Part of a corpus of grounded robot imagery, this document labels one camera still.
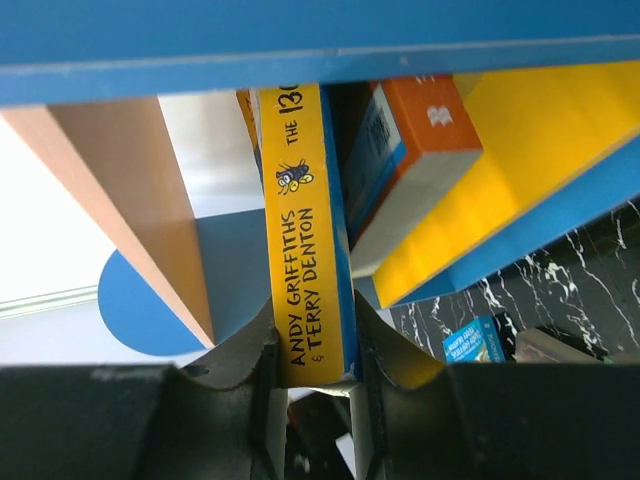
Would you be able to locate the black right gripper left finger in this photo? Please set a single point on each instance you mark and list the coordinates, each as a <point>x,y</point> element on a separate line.
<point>216,418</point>

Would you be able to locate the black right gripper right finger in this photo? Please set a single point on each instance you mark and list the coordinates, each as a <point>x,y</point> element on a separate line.
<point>417,418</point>

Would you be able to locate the orange treehouse book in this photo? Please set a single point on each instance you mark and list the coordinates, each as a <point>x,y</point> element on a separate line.
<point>414,142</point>

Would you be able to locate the yellow 130-storey treehouse book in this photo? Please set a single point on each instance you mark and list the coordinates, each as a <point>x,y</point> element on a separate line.
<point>312,292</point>

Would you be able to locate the light blue 26-storey book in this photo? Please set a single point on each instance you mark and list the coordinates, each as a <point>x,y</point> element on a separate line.
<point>478,342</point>

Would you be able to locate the dark tale of two cities book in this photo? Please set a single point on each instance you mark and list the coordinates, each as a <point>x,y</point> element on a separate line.
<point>534,345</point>

